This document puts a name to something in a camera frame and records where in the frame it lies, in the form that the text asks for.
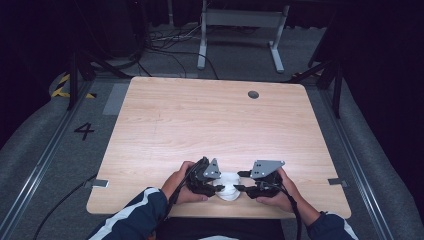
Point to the grey table bracket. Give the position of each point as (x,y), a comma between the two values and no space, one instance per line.
(99,183)
(337,182)

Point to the white desk frame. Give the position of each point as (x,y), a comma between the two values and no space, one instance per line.
(241,18)

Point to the yellow black hazard tape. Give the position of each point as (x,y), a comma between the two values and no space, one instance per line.
(60,90)

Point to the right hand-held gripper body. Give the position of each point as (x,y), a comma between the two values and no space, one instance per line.
(266,176)

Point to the person's lap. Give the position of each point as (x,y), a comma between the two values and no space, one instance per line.
(220,229)

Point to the metal floor rail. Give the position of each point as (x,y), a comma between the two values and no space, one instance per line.
(40,163)
(358,166)

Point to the white sock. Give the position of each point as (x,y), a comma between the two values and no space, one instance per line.
(229,186)

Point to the black metal stand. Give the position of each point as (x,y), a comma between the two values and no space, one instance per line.
(83,70)
(330,76)

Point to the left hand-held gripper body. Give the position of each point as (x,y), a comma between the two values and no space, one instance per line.
(201,178)

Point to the person's right hand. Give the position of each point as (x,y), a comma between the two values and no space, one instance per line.
(288,196)

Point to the person's left hand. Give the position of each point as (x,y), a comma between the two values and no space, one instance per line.
(175,188)

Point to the grey table grommet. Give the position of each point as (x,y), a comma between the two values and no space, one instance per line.
(253,94)

